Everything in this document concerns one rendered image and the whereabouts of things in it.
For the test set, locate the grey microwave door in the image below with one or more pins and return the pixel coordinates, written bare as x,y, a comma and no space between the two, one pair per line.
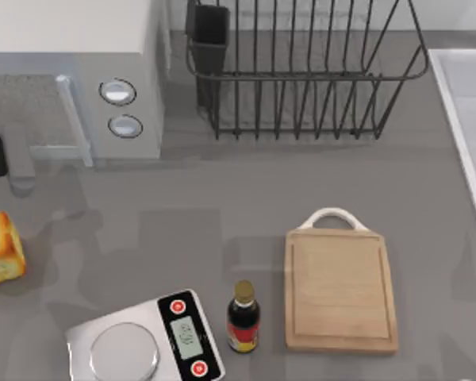
24,107

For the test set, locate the toasted bread loaf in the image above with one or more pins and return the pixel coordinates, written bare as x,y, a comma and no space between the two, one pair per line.
10,254

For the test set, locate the smaller silver microwave knob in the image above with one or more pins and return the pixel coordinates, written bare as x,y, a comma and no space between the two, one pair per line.
125,126

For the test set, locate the larger silver microwave knob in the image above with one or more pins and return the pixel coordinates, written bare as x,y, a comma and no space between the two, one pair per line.
117,92

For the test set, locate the pale microwave oven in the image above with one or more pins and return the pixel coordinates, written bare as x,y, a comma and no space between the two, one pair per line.
115,35

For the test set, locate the silver kitchen scale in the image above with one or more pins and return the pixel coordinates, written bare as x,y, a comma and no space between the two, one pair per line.
123,349

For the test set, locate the black cutlery holder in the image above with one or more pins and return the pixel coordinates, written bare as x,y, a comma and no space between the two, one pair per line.
208,35

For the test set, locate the dark sauce bottle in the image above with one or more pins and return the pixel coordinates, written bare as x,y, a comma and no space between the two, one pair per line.
242,317

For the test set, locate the wooden cutting board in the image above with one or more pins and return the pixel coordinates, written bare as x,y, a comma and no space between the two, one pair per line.
337,293

